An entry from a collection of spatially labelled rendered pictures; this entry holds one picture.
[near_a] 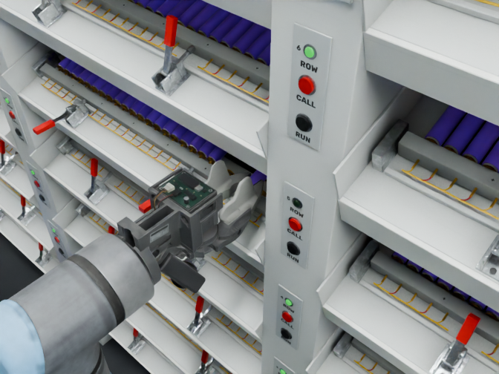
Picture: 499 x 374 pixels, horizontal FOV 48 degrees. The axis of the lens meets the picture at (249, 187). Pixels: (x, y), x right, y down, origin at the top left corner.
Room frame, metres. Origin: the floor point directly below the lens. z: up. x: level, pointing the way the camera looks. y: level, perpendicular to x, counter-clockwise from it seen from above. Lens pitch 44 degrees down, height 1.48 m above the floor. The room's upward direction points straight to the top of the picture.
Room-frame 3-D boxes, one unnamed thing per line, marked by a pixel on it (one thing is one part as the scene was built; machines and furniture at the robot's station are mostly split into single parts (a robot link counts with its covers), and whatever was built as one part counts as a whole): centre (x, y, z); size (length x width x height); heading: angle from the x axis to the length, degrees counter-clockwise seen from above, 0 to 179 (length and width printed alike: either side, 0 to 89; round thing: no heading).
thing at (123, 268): (0.38, 0.15, 0.98); 0.10 x 0.05 x 0.09; 48
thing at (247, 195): (0.51, 0.01, 0.98); 0.09 x 0.03 x 0.06; 134
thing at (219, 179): (0.54, 0.04, 0.98); 0.09 x 0.03 x 0.06; 142
